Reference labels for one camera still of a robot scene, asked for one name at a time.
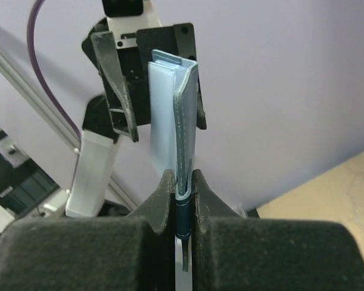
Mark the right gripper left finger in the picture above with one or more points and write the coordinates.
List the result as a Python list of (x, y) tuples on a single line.
[(134, 252)]

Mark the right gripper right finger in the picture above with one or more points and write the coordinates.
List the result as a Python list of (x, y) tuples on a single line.
[(234, 253)]

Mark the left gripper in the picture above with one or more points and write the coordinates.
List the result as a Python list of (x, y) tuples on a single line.
[(125, 78)]

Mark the blue card holder wallet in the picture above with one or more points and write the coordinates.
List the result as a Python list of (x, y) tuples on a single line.
[(173, 90)]

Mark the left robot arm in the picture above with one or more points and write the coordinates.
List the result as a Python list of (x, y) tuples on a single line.
[(96, 157)]

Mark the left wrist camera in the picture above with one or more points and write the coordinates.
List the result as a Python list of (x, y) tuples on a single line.
[(124, 19)]

